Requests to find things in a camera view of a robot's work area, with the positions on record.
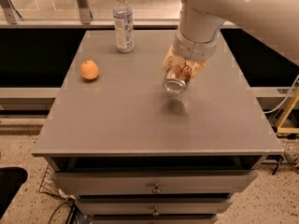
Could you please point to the metal drawer knob upper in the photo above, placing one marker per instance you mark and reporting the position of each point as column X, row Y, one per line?
column 156, row 189

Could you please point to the grey drawer cabinet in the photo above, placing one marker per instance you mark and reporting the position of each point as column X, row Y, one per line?
column 125, row 121

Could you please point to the clear plastic water bottle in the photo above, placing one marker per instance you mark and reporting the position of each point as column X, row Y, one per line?
column 123, row 24

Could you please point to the top grey drawer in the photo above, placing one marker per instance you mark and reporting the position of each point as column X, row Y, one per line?
column 137, row 183

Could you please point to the orange fruit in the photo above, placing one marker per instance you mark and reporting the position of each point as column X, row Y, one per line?
column 89, row 70

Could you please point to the grey drawer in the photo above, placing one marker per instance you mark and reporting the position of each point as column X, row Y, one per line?
column 145, row 207
column 137, row 183

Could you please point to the yellow metal frame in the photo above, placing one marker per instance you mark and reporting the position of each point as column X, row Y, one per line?
column 286, row 112

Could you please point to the metal railing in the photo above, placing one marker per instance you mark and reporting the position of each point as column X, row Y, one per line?
column 85, row 13

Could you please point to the metal drawer knob lower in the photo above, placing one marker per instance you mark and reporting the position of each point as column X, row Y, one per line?
column 155, row 212

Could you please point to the metal drawer knob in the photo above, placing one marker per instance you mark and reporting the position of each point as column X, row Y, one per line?
column 156, row 189
column 155, row 212

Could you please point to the orange soda can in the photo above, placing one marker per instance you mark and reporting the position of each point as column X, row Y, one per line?
column 177, row 77

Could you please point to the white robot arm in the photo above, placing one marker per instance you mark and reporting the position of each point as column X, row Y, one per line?
column 273, row 22

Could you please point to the black chair seat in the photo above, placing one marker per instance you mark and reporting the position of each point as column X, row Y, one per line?
column 11, row 179

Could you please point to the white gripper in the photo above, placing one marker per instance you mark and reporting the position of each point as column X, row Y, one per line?
column 193, row 50

